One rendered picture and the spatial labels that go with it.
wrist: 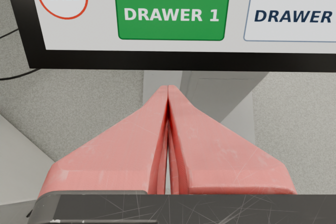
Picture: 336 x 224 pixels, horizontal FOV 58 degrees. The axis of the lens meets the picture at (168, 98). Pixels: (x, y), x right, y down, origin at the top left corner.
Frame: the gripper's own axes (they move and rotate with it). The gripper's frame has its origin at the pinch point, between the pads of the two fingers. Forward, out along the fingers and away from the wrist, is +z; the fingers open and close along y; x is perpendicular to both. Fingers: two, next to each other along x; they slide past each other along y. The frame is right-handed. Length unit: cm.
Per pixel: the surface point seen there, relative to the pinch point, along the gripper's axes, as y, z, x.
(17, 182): 34, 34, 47
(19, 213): 31, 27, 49
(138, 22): 2.5, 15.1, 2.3
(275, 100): -45, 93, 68
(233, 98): -17, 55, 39
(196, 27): -2.4, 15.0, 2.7
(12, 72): 67, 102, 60
